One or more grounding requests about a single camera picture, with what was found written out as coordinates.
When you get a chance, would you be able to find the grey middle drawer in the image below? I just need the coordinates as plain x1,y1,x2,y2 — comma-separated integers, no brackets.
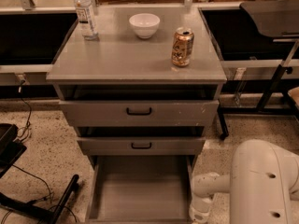
78,137,205,156

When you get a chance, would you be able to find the grey drawer cabinet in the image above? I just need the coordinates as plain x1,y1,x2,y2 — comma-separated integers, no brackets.
46,4,228,173

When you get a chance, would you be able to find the black hanging cable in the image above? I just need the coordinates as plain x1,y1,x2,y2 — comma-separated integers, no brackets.
15,79,33,143

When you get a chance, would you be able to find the black cable on floor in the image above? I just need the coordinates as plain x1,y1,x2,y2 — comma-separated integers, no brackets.
0,163,78,224

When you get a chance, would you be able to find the clear plastic water bottle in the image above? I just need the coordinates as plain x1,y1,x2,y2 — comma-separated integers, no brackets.
74,0,98,40

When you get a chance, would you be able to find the black stand right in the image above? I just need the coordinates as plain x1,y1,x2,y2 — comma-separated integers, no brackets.
216,0,299,141

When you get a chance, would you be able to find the black stand left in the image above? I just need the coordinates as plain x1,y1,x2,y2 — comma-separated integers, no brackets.
0,123,79,224

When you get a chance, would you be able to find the grey drawer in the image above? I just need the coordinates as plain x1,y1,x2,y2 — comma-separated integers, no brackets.
60,101,219,127
78,137,205,156
85,156,191,224

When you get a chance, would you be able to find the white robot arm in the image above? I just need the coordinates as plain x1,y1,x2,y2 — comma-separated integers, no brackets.
189,139,299,224

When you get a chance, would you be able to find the grey top drawer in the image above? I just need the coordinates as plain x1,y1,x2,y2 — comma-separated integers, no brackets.
60,101,219,127

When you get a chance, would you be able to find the golden drink can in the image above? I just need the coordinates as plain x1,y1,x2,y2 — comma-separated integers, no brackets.
171,27,194,67

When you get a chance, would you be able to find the grey bottom drawer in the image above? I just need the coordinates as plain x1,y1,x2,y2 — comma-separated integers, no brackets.
85,156,191,224

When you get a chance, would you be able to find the black stand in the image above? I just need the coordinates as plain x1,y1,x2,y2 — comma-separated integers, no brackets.
216,0,299,141
0,123,79,224

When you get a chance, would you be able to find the white ceramic bowl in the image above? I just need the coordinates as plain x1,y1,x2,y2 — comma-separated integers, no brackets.
129,13,160,39

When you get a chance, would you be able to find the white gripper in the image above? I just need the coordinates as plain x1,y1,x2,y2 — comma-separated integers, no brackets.
189,196,214,224

